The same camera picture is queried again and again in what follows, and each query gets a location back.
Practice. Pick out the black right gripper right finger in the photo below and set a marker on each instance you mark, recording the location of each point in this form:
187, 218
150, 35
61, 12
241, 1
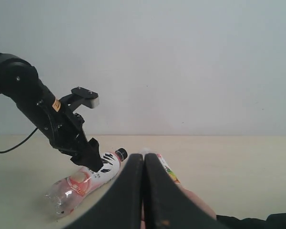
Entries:
165, 205

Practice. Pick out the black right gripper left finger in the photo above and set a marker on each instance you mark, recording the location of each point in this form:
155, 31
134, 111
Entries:
121, 206

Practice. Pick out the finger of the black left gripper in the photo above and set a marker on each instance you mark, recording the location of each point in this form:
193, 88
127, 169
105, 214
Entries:
93, 150
85, 161

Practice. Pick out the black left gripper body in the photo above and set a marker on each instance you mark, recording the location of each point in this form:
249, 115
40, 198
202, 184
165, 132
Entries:
55, 120

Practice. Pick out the pink peach drink bottle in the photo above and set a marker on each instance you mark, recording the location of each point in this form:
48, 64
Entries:
67, 194

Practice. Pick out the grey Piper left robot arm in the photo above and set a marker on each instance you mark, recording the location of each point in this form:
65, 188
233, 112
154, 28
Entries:
18, 74

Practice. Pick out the green pear tea bottle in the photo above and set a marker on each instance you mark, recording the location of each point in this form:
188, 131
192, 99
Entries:
167, 168

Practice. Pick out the person's open hand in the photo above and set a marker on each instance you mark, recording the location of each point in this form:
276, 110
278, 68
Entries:
194, 198

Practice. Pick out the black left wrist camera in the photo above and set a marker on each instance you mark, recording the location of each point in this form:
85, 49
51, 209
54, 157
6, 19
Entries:
81, 96

